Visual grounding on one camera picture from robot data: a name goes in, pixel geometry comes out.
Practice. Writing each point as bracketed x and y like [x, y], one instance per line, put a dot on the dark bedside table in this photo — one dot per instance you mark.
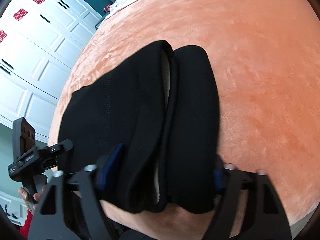
[100, 21]

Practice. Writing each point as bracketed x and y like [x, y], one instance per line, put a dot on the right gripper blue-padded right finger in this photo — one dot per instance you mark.
[249, 207]

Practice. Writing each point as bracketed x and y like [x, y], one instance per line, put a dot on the white panelled wardrobe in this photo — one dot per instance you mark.
[41, 41]

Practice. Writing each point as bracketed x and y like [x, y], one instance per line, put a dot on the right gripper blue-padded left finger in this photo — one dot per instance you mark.
[70, 207]

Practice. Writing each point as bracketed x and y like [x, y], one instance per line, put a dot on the black pants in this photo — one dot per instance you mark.
[151, 125]

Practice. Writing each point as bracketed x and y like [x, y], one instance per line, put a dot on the person's left hand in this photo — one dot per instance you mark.
[27, 198]

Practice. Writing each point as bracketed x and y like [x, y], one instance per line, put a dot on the orange velvet bed cover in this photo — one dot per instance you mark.
[265, 59]

